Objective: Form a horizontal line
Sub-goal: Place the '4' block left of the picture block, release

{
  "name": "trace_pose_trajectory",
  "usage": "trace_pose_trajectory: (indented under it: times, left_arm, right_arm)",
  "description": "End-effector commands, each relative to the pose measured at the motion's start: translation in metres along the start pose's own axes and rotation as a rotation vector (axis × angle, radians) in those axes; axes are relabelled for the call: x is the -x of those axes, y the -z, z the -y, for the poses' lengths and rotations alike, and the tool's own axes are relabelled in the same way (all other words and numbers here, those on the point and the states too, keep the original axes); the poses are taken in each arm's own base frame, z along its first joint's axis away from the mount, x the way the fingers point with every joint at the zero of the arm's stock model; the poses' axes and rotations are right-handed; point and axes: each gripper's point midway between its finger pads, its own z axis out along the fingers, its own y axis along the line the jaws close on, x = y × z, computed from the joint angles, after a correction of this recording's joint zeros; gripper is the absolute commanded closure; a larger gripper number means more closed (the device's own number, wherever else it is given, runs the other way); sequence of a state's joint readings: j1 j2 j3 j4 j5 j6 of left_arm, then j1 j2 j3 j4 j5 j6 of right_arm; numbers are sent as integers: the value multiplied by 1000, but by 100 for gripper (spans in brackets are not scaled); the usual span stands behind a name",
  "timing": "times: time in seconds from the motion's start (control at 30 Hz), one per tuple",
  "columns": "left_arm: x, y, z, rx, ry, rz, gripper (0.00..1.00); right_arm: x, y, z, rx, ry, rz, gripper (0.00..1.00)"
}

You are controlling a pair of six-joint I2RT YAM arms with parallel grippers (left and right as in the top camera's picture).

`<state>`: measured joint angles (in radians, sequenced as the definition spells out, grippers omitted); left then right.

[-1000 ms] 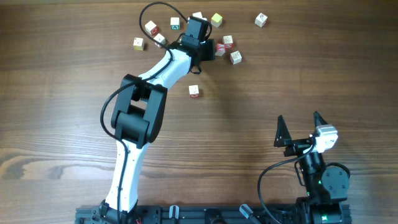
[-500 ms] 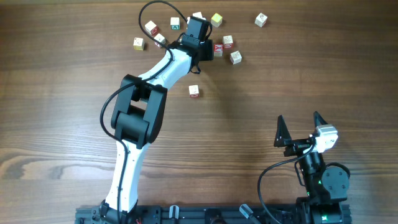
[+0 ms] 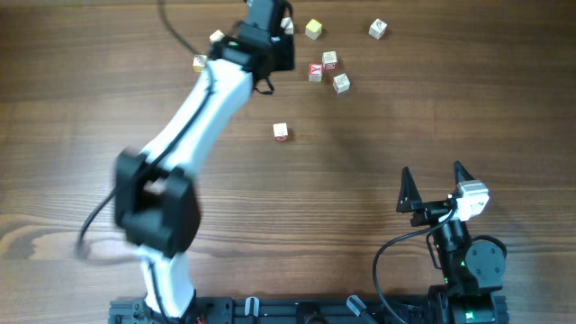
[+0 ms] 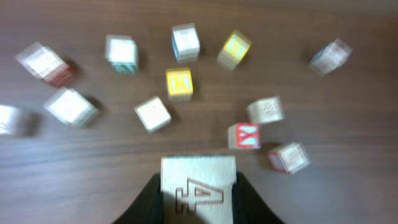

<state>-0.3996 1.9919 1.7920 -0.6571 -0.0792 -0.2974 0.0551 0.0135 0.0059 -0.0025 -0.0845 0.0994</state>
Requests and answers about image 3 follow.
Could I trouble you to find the camera cable black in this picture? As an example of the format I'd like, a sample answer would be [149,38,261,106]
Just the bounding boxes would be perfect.
[372,211,454,323]
[75,0,213,260]

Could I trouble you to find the wooden block red edge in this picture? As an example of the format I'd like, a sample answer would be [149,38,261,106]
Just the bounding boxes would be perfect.
[322,51,338,70]

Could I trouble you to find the wooden block red side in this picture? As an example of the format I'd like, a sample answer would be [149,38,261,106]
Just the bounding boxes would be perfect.
[209,30,225,44]

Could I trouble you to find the wooden block red Y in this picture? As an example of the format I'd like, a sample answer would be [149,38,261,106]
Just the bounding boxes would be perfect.
[308,63,323,83]

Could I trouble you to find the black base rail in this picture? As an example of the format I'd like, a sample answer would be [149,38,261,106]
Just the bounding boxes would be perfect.
[108,294,510,324]

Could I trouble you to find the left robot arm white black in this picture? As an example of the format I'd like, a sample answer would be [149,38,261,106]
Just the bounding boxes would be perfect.
[109,0,294,323]

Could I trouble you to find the left camera cable black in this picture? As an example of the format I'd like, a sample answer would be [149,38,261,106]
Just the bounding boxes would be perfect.
[75,0,213,260]

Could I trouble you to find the wooden block red picture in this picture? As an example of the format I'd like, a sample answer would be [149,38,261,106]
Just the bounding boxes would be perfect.
[273,123,289,141]

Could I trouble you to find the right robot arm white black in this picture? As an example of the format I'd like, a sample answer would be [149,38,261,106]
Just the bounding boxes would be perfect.
[396,161,509,324]

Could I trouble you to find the wooden block yellow side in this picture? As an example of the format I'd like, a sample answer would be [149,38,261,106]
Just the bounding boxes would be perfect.
[193,55,208,73]

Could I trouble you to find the right camera cable black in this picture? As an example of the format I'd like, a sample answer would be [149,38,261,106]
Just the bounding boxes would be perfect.
[372,211,454,323]

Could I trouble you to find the plain wooden block top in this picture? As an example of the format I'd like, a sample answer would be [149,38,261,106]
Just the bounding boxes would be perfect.
[281,17,294,35]

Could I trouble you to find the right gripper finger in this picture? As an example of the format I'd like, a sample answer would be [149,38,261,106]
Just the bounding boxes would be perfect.
[396,166,422,213]
[454,161,474,185]

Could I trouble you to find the wooden block picture top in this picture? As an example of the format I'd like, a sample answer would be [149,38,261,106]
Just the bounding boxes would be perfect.
[333,73,351,94]

